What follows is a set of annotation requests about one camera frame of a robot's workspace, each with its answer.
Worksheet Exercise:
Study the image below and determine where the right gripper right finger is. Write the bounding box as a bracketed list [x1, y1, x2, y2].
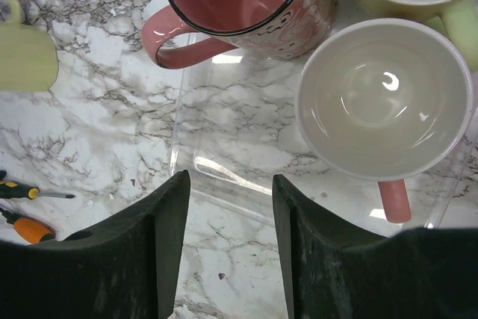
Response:
[272, 175, 477, 318]

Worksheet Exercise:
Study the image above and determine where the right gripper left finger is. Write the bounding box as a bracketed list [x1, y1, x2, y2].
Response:
[1, 171, 190, 318]

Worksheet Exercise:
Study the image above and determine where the salmon pink mug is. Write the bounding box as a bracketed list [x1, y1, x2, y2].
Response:
[294, 18, 474, 223]

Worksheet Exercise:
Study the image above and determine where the pink spectrum mug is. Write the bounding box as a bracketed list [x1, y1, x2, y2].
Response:
[141, 0, 337, 69]

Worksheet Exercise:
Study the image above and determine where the yellow-green faceted mug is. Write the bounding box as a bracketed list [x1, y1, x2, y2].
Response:
[1, 0, 59, 92]

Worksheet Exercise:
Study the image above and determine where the clear plastic tray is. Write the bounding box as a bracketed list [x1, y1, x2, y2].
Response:
[170, 50, 477, 236]

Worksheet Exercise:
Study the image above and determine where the orange handled screwdriver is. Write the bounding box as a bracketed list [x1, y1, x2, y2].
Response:
[1, 208, 56, 244]

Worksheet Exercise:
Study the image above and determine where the black handled screwdriver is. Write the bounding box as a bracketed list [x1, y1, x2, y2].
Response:
[0, 170, 75, 200]

